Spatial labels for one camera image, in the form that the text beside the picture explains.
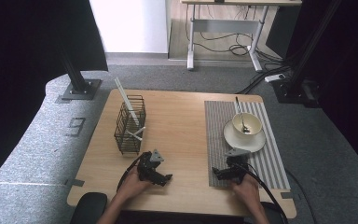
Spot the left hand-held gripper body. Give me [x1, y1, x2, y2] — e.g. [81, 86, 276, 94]
[136, 148, 166, 185]

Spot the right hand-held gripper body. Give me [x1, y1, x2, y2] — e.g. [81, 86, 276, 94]
[224, 147, 252, 184]

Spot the white saucer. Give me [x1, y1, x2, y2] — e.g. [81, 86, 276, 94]
[223, 119, 267, 154]

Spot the dark wire basket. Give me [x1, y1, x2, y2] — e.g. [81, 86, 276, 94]
[114, 94, 147, 156]

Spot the person's left hand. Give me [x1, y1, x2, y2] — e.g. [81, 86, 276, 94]
[117, 169, 153, 201]

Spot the person's right hand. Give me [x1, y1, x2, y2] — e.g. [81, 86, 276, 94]
[229, 173, 263, 207]

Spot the striped grey placemat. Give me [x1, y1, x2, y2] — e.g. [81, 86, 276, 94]
[204, 100, 292, 190]

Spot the white cup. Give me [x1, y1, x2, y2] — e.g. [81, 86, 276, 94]
[231, 112, 264, 140]

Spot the metal spoon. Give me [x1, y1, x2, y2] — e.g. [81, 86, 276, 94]
[235, 96, 252, 134]

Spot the black metal stand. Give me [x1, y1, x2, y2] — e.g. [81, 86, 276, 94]
[59, 50, 103, 102]
[272, 0, 344, 109]

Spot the white power strip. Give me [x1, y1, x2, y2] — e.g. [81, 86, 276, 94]
[264, 73, 286, 84]

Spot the desk with white legs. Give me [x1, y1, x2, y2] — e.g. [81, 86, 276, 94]
[180, 0, 303, 73]

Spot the black curtain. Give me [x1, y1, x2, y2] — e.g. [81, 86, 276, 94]
[265, 0, 358, 171]
[0, 0, 109, 190]

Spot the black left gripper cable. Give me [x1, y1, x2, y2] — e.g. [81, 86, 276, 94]
[117, 152, 145, 191]

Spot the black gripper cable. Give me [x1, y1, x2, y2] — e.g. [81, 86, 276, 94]
[117, 152, 145, 191]
[233, 161, 290, 224]

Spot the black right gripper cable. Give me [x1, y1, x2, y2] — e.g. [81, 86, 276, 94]
[233, 161, 290, 224]

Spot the bundle of black cables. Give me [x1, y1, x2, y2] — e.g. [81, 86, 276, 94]
[185, 4, 296, 95]

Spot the white wall panel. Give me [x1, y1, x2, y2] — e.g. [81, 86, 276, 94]
[89, 0, 172, 54]

